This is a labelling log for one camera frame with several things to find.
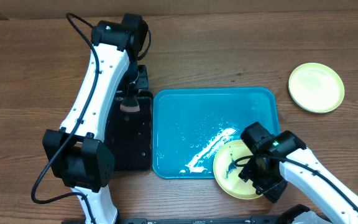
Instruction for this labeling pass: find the pink green sponge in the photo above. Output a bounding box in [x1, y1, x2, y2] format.
[120, 96, 140, 113]

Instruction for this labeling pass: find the yellow plate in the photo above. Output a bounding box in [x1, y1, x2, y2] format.
[288, 63, 345, 113]
[213, 140, 260, 200]

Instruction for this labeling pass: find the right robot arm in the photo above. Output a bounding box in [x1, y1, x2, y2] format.
[234, 122, 358, 223]

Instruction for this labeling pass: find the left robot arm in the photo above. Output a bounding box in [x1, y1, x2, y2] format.
[31, 13, 151, 223]

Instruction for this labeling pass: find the black water tray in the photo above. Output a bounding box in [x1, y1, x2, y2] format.
[104, 91, 154, 171]

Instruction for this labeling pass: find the teal plastic tray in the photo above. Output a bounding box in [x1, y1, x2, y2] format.
[152, 87, 280, 179]

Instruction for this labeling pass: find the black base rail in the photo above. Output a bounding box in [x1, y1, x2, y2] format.
[117, 215, 280, 224]

